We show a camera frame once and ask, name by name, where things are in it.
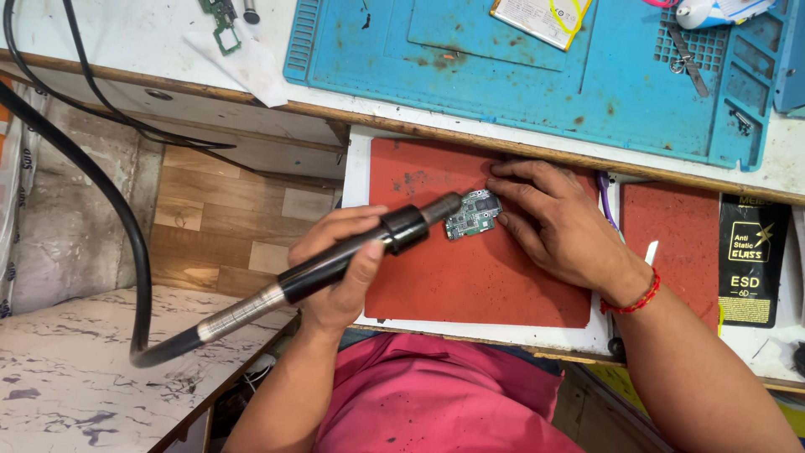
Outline person's right hand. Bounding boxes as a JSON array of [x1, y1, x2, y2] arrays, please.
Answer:
[[487, 159, 654, 304]]

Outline person's left hand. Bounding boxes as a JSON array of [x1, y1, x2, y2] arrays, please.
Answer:
[[289, 205, 390, 336]]

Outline black silver hot air handle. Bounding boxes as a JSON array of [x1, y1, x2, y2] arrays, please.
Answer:
[[196, 192, 465, 346]]

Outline green phone circuit board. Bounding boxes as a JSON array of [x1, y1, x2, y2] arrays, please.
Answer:
[[445, 189, 504, 241]]

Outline purple plastic tool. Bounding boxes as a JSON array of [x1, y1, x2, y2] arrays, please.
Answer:
[[595, 170, 621, 231]]

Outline narrow red rubber mat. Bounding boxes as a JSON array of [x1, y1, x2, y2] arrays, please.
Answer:
[[619, 181, 722, 334]]

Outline large red rubber mat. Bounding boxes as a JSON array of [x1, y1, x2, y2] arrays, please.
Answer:
[[365, 137, 600, 330]]

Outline pink shirt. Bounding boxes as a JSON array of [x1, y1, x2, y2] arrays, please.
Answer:
[[313, 332, 587, 453]]

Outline blue silicone repair mat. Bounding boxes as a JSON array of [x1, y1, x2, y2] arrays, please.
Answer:
[[283, 0, 795, 172]]

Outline black glossy packet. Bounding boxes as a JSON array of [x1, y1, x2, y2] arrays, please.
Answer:
[[718, 194, 792, 329]]

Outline metal tweezers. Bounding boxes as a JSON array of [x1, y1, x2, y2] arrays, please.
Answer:
[[667, 25, 710, 98]]

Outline white phone battery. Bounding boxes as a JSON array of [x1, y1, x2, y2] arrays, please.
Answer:
[[489, 0, 593, 52]]

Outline white tissue paper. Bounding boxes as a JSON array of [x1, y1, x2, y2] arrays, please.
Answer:
[[182, 25, 290, 108]]

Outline white blue bottle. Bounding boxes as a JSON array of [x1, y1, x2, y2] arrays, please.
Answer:
[[676, 0, 778, 31]]

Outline white marbled side table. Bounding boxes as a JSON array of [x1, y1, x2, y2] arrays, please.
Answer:
[[0, 286, 300, 453]]

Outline white plastic bag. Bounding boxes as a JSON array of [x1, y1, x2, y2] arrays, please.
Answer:
[[0, 75, 52, 319]]

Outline red thread bracelet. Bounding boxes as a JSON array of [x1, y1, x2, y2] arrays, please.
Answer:
[[599, 267, 662, 315]]

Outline thick black hose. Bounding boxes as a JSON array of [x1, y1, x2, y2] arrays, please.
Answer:
[[0, 81, 205, 370]]

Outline small green board frame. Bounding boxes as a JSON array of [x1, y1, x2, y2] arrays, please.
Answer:
[[200, 0, 244, 57]]

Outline thin black cable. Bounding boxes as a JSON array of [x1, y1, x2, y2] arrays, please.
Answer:
[[2, 0, 235, 151], [62, 0, 235, 151]]

